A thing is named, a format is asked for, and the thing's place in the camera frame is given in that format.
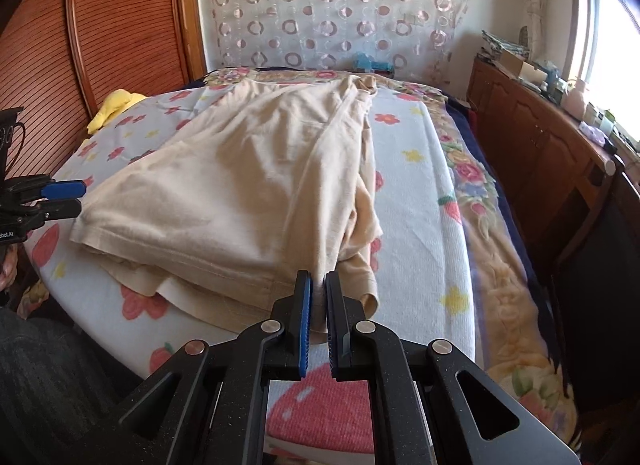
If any dark sleeve left forearm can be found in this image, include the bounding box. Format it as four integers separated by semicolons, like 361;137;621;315
0;308;142;464

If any stack of papers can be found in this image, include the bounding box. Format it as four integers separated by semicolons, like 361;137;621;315
478;30;529;61

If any brown slatted wooden wardrobe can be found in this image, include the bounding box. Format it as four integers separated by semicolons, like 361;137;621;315
1;0;206;176

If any white strawberry print towel blanket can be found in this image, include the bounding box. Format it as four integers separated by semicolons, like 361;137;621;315
26;86;475;464

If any person's left hand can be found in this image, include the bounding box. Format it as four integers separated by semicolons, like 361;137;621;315
0;245;18;292

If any pink white plastic bottle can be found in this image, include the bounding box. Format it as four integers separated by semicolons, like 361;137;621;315
561;78;587;121

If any long wooden sideboard cabinet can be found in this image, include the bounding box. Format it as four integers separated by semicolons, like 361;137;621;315
466;56;624;267

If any beige printed t-shirt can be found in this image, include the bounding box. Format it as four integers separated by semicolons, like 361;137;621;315
70;75;382;333

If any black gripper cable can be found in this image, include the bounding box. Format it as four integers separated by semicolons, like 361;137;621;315
2;121;27;176

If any yellow Pikachu plush toy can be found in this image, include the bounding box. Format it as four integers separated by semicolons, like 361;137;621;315
87;89;146;136

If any window with white frame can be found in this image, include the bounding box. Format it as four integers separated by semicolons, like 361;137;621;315
580;0;639;142

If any floral rose bedspread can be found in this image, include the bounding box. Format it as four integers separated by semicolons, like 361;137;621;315
202;66;584;451

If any cardboard box on cabinet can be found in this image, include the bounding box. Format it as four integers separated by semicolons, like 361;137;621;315
498;50;548;87

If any circle pattern sheer curtain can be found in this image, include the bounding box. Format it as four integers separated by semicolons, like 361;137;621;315
198;0;469;84

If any blue tissue box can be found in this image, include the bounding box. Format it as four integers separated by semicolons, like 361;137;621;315
352;53;395;76

